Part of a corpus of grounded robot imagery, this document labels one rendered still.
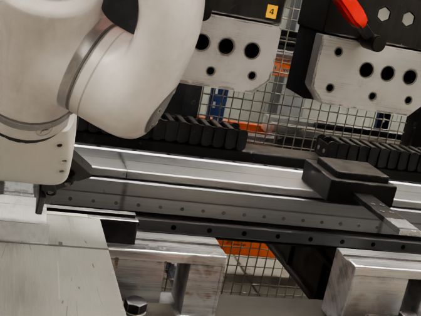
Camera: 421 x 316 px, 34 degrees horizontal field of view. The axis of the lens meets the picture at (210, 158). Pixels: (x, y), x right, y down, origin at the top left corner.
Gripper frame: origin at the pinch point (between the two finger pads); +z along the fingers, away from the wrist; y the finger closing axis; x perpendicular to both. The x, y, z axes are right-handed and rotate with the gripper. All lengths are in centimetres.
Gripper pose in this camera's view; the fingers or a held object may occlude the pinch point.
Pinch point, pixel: (11, 192)
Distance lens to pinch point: 76.5
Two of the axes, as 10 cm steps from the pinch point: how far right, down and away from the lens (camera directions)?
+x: 0.7, 8.4, -5.4
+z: -3.1, 5.4, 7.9
